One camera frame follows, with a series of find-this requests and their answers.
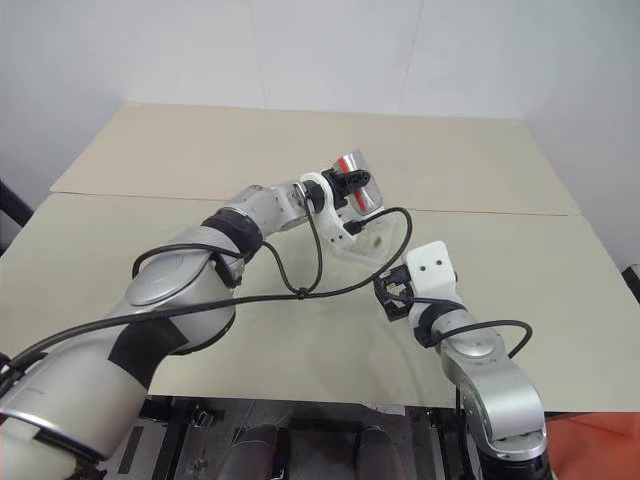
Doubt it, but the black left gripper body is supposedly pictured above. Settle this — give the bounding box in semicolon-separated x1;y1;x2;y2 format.
321;168;352;209

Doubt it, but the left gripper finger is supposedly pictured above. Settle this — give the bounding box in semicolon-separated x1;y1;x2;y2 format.
344;169;373;191

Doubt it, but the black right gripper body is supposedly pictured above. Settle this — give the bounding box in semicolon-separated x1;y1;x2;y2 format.
381;264;417;304

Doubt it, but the silver can with red stripe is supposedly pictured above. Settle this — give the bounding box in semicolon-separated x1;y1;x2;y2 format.
332;148;385;215

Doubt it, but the clear plastic container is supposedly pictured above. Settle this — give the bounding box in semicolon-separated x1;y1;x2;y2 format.
319;207;407;267

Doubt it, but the dark rounded shape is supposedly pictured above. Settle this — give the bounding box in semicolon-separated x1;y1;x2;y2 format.
233;423;279;480
356;424;402;480

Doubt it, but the small metal latch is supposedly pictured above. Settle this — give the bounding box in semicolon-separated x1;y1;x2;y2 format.
189;405;224;432

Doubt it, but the black and red object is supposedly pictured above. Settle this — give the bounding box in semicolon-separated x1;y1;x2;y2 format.
621;264;640;304

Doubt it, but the orange sheet on floor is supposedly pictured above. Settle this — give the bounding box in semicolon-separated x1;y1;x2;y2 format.
543;408;640;480

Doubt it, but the black bar beside table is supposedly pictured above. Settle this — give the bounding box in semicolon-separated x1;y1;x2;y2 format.
0;178;26;251

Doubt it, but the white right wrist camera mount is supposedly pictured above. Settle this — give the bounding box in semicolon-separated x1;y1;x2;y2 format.
404;241;460;326

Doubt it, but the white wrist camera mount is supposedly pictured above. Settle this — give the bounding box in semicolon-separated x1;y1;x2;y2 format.
298;171;359;252
404;241;460;326

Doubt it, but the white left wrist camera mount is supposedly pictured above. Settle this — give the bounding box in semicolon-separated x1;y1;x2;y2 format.
298;171;359;252

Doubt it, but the black table frame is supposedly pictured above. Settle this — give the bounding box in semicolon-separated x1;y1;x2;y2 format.
99;394;501;480

